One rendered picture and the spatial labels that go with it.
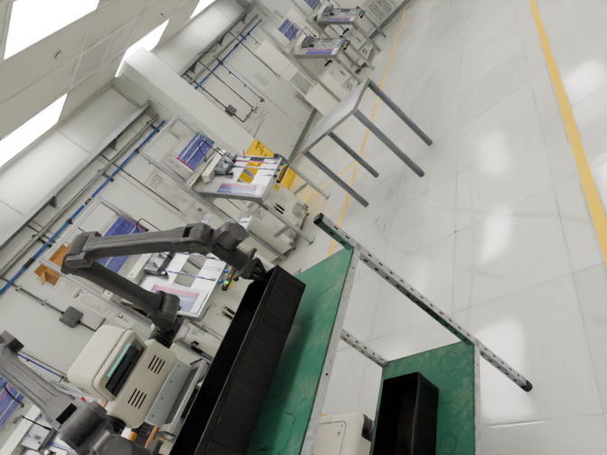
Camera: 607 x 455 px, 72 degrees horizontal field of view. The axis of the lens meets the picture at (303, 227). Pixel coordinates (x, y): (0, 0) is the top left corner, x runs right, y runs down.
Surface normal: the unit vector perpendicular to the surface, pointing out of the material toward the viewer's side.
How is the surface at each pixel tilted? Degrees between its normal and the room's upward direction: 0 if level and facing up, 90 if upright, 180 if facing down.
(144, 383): 98
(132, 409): 98
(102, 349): 42
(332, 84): 90
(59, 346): 90
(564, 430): 0
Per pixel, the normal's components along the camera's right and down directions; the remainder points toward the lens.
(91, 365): -0.15, -0.70
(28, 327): 0.61, -0.42
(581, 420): -0.75, -0.59
